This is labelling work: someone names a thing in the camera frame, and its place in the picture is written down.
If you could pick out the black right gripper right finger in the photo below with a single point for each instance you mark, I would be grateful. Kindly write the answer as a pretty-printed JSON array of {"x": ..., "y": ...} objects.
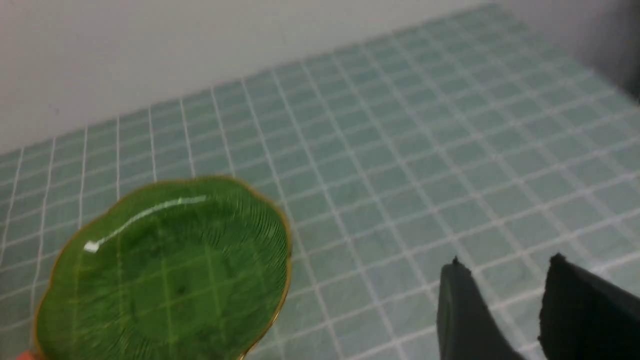
[{"x": 585, "y": 317}]

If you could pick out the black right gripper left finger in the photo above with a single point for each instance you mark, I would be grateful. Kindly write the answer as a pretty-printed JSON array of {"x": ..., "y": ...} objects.
[{"x": 465, "y": 326}]

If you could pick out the green glass leaf plate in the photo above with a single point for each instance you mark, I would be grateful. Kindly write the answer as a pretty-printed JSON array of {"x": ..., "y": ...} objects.
[{"x": 190, "y": 269}]

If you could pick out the orange persimmon with green leaf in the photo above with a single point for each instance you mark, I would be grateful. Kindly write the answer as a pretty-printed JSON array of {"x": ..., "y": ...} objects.
[{"x": 28, "y": 355}]

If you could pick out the green checkered tablecloth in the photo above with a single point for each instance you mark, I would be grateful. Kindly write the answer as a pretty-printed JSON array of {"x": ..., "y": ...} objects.
[{"x": 467, "y": 137}]

